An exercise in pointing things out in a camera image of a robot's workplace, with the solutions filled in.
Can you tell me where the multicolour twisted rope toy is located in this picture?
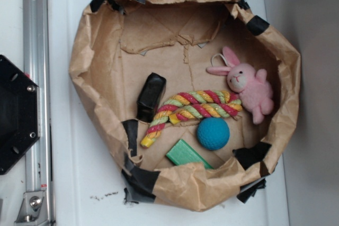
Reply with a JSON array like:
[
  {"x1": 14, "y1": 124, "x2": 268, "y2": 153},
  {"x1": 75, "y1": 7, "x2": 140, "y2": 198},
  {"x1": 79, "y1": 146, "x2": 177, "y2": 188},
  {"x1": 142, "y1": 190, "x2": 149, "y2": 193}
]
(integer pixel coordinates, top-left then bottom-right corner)
[{"x1": 140, "y1": 90, "x2": 243, "y2": 148}]

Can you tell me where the green rectangular block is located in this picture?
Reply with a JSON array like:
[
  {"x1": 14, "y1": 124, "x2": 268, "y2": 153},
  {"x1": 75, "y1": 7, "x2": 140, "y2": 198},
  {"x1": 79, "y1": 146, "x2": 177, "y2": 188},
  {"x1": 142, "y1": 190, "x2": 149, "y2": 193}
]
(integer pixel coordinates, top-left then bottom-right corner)
[{"x1": 166, "y1": 139, "x2": 213, "y2": 169}]

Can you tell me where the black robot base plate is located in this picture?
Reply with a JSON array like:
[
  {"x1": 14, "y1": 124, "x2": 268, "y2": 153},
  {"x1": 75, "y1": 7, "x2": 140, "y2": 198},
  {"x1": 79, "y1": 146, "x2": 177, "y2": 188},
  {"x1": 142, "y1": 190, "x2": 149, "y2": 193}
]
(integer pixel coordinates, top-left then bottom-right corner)
[{"x1": 1, "y1": 55, "x2": 39, "y2": 175}]

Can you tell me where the aluminium frame rail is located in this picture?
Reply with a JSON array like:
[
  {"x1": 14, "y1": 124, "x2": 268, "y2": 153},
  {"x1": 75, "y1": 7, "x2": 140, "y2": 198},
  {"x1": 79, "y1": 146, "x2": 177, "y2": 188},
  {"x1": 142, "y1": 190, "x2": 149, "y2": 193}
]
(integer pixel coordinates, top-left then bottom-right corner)
[{"x1": 23, "y1": 0, "x2": 56, "y2": 225}]

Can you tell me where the black box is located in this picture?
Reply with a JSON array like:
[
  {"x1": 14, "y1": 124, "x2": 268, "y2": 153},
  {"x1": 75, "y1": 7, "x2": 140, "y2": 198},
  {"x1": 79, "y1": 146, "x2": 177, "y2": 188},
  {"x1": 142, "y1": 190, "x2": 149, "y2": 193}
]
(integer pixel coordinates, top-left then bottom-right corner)
[{"x1": 137, "y1": 73, "x2": 166, "y2": 123}]

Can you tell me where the pink plush bunny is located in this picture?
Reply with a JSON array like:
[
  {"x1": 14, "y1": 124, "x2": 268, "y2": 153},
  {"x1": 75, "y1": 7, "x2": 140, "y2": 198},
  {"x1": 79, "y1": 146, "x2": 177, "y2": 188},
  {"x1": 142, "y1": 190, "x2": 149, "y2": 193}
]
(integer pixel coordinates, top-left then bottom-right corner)
[{"x1": 207, "y1": 47, "x2": 274, "y2": 125}]

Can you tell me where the metal corner bracket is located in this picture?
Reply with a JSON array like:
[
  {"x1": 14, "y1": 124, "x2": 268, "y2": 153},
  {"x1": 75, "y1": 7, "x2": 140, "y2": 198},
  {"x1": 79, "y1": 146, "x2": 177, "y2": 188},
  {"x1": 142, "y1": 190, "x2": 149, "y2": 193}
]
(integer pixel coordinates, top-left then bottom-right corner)
[{"x1": 14, "y1": 191, "x2": 50, "y2": 226}]

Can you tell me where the brown paper bag bin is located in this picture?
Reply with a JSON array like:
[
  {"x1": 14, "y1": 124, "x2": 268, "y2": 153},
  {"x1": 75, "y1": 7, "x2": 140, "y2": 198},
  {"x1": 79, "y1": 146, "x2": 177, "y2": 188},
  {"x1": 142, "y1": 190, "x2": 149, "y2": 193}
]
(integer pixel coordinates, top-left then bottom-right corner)
[{"x1": 69, "y1": 0, "x2": 301, "y2": 211}]

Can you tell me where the blue dimpled ball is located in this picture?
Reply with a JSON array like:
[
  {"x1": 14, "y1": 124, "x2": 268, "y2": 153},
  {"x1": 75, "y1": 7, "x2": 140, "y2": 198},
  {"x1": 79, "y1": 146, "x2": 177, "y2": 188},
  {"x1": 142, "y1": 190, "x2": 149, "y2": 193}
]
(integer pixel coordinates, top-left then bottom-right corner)
[{"x1": 196, "y1": 117, "x2": 230, "y2": 150}]

